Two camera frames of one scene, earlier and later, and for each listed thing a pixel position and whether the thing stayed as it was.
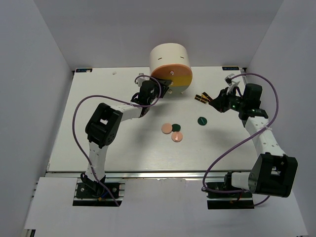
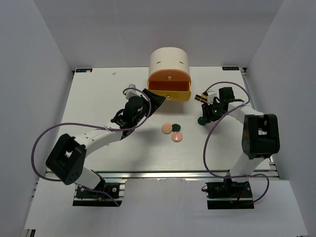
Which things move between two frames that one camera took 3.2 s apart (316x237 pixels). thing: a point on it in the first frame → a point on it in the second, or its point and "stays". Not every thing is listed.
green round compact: [202, 121] stays
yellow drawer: [179, 80] → [171, 90]
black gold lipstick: [199, 98] stays
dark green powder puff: [176, 127] stays
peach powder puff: [166, 128] stays
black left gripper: [164, 84] → [156, 101]
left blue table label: [83, 70] stays
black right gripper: [219, 102] → [207, 113]
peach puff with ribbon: [177, 137] stays
